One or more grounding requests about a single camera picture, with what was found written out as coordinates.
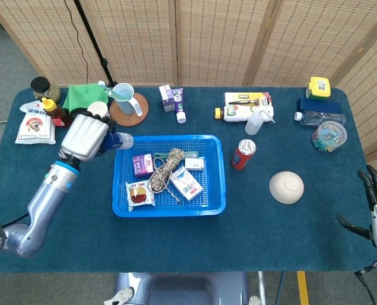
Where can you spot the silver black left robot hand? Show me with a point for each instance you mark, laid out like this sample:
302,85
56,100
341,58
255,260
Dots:
85,136

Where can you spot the white bottle navy cap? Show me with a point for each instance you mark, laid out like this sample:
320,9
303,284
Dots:
122,141

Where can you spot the red Arctic Ocean can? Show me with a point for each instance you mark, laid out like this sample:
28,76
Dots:
242,157

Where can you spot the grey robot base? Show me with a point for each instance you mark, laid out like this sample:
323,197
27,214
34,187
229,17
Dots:
182,289

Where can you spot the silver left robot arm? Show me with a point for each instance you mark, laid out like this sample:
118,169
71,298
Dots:
45,197

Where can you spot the white red blue carton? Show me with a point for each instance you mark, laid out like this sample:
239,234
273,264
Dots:
187,184

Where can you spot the blue plastic mesh basket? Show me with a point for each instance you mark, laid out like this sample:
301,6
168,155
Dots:
169,211

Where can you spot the black round dish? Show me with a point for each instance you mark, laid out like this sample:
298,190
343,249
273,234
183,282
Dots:
77,112

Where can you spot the white paper cup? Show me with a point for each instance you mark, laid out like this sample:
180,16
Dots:
98,109

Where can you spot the honey bottle yellow cap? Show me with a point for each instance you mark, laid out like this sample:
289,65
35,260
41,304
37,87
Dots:
56,111

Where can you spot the green cloth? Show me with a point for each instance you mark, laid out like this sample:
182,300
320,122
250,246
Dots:
80,95

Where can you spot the white flour bag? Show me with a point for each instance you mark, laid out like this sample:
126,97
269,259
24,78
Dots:
34,127

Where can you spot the pale blue measuring jug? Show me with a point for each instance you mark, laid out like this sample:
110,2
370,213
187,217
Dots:
125,101

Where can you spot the cork coaster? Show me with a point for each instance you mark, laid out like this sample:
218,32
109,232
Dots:
137,119

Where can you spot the small purple white box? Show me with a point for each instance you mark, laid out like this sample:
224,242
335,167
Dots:
142,165

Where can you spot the glass jar black lid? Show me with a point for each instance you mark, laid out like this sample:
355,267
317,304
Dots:
41,84

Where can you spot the red white snack packet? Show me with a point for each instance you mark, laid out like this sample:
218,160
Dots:
139,195

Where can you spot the purple white drink carton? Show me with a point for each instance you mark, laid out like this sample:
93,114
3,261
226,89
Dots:
167,98

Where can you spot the black stand pole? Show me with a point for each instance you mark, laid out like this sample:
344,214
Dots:
93,41

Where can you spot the purple white toothpaste tube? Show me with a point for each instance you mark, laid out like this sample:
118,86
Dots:
178,105

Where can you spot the clear jar of clips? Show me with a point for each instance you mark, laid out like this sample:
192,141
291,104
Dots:
329,136

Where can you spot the beige upturned bowl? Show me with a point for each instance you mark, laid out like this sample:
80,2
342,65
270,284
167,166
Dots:
287,187

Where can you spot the yellow floor tape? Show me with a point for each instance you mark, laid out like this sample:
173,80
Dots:
302,289

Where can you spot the green brush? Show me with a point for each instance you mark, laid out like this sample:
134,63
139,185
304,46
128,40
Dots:
191,154

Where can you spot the small white medicine box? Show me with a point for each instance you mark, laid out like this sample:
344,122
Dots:
195,163

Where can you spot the clear water bottle white cap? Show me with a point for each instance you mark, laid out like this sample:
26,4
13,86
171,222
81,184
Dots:
315,117

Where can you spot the navy blue box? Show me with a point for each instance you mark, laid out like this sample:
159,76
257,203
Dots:
318,105

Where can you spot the green container yellow lid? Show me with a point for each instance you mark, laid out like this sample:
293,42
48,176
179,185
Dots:
318,85

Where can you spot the white drink bottle yellow cap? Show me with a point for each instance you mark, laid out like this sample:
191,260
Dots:
239,113

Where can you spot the teal table cloth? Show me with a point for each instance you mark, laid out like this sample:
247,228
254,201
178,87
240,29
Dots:
207,241

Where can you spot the clear squeeze wash bottle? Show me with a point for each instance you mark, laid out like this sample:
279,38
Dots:
253,125

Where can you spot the bamboo folding screen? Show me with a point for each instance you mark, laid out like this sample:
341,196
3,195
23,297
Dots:
220,41

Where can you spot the yellow tool blister package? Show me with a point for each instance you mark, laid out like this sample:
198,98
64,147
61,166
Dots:
245,97

